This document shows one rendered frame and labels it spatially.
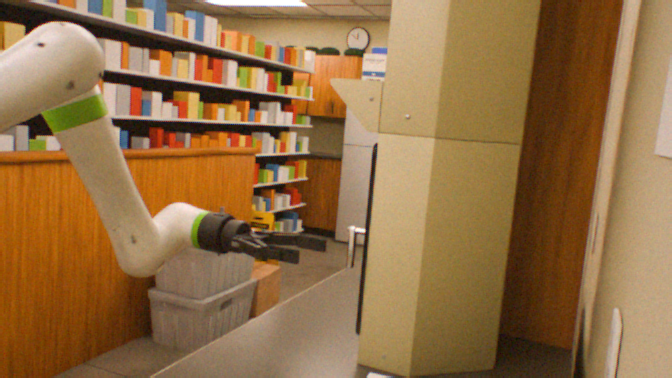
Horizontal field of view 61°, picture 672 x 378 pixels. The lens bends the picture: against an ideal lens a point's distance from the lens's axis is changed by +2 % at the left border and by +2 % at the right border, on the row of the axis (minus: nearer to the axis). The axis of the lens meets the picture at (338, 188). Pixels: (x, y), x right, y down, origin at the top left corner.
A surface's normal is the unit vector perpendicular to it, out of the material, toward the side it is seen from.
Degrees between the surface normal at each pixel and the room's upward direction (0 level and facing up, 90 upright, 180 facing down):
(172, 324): 95
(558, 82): 90
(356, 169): 90
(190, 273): 96
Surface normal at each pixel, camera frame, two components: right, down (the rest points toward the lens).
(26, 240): 0.92, 0.13
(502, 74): 0.37, 0.15
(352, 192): -0.40, 0.08
